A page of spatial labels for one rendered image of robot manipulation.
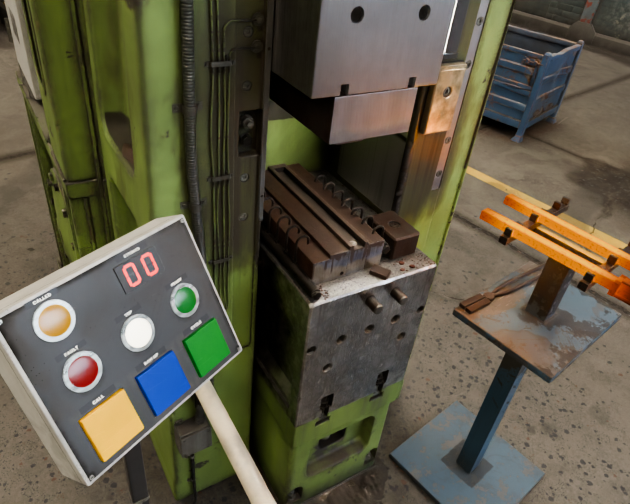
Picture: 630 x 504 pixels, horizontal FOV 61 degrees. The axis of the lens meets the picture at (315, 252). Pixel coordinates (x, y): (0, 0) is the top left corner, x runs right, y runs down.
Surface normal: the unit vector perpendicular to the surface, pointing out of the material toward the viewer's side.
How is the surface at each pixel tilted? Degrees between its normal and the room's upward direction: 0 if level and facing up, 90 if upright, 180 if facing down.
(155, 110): 90
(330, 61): 90
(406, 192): 90
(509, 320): 0
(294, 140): 90
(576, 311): 0
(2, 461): 0
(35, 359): 60
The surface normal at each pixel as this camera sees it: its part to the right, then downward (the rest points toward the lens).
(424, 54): 0.51, 0.55
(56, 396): 0.77, -0.06
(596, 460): 0.10, -0.80
